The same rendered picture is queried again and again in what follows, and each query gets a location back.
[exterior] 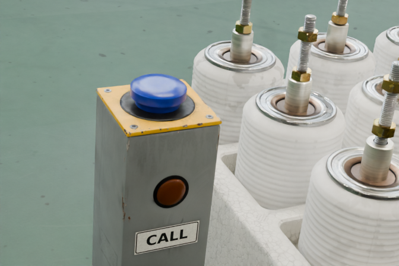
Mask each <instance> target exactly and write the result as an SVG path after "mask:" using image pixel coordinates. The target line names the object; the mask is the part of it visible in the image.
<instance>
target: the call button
mask: <svg viewBox="0 0 399 266"><path fill-rule="evenodd" d="M186 94H187V86H186V85H185V83H183V82H182V81H181V80H179V79H178V78H176V77H173V76H170V75H165V74H146V75H142V76H140V77H138V78H136V79H134V80H133V81H132V82H131V85H130V96H131V98H132V99H133V100H135V104H136V105H137V106H138V107H139V108H140V109H142V110H144V111H146V112H151V113H169V112H173V111H175V110H177V109H178V108H179V106H180V104H181V103H183V102H184V101H185V100H186Z"/></svg>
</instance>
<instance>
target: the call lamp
mask: <svg viewBox="0 0 399 266"><path fill-rule="evenodd" d="M185 192H186V185H185V183H184V182H183V181H181V180H179V179H171V180H168V181H166V182H165V183H163V184H162V185H161V187H160V188H159V190H158V191H157V200H158V202H159V203H160V204H162V205H166V206H168V205H174V204H176V203H178V202H179V201H180V200H181V199H182V198H183V197H184V195H185Z"/></svg>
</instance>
